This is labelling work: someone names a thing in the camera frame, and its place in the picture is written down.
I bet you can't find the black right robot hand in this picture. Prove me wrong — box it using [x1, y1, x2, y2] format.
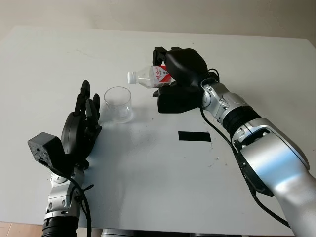
[152, 46, 209, 98]

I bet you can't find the clear water bottle red label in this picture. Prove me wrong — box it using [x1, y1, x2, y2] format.
[127, 65, 173, 89]

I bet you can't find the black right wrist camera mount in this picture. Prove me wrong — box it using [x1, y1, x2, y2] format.
[156, 83, 205, 115]

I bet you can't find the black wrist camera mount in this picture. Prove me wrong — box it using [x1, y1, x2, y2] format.
[156, 83, 205, 115]
[27, 132, 67, 176]

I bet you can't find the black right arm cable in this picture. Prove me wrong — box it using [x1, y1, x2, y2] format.
[199, 68, 291, 229]

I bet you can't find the clear plastic cup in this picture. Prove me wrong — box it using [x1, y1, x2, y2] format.
[103, 86, 134, 124]

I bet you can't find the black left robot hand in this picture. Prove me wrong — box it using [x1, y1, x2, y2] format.
[60, 79, 103, 171]

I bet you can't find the black tape strip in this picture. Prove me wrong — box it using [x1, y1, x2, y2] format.
[178, 131, 212, 143]

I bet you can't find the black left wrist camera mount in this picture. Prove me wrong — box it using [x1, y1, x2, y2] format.
[27, 132, 67, 176]

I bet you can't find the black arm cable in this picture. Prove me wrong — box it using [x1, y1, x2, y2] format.
[199, 68, 291, 229]
[66, 172, 94, 237]

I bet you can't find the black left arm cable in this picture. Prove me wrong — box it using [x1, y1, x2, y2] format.
[66, 172, 94, 237]

